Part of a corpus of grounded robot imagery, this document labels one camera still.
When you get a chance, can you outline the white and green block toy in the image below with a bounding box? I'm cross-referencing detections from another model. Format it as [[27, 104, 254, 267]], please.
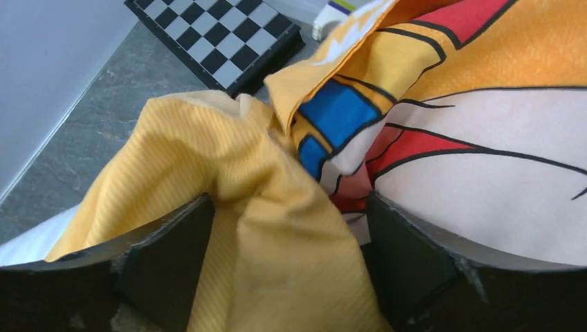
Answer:
[[311, 0, 369, 42]]

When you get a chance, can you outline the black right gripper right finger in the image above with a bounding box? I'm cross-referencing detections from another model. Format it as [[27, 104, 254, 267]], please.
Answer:
[[363, 193, 586, 331]]

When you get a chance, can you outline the orange Mickey Mouse pillowcase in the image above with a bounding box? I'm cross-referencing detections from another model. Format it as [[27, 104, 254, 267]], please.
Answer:
[[47, 1, 586, 331]]

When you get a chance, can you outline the black and white checkerboard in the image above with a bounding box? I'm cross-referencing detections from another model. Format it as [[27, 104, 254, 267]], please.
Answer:
[[125, 0, 305, 97]]

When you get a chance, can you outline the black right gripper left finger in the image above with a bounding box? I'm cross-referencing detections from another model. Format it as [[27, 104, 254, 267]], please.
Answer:
[[1, 194, 215, 331]]

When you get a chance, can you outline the white pillow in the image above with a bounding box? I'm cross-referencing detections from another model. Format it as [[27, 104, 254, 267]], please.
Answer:
[[1, 205, 79, 267]]

